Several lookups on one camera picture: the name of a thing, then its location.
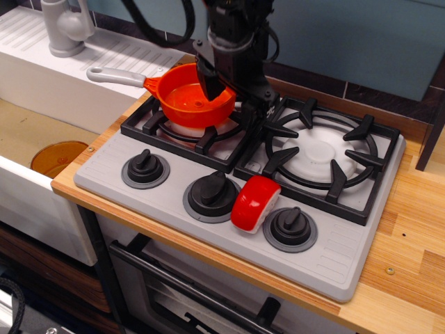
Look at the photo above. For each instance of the grey toy stove top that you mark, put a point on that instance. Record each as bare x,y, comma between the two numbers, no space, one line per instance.
331,267

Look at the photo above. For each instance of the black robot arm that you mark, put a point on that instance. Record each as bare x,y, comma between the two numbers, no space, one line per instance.
234,20

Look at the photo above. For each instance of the red white toy sushi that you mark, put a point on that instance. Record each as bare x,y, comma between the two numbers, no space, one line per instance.
254,202

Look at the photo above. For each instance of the orange translucent lid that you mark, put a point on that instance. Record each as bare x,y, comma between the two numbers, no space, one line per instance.
51,160

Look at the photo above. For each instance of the black middle stove knob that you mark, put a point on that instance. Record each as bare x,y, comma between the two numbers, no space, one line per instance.
210,199

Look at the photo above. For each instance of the grey toy faucet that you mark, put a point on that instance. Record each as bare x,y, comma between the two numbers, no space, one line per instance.
67,30

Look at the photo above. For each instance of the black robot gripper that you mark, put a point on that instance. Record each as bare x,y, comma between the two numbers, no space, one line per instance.
238,66

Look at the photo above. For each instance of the black right stove knob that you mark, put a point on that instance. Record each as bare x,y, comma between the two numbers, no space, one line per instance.
290,230

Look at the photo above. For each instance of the white right burner cap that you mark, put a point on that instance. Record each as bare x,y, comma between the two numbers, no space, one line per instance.
317,148

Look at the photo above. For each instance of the orange toy saucepan grey handle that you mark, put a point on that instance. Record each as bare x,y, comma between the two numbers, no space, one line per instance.
179,92

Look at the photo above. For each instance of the black stove knob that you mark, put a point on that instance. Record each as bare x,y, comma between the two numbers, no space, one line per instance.
290,230
145,171
210,199

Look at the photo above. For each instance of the toy oven door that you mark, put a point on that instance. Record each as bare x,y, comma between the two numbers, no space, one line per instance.
176,293

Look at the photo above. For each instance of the white toy sink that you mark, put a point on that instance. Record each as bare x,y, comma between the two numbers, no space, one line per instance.
46,100

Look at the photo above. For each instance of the black left stove knob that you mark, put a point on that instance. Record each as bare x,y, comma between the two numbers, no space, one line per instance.
145,171

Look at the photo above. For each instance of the black right burner grate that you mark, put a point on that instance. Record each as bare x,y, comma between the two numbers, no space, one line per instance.
360,198

